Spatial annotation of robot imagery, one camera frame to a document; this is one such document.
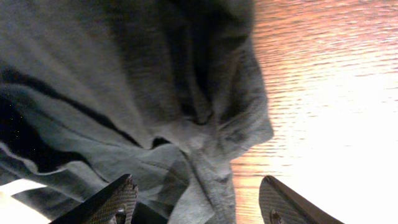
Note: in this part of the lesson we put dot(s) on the black Nike t-shirt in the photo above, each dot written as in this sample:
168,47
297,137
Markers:
169,92

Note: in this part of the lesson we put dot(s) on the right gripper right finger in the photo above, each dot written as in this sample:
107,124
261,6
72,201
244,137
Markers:
280,204

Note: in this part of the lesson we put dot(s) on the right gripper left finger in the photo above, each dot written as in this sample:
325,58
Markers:
115,204

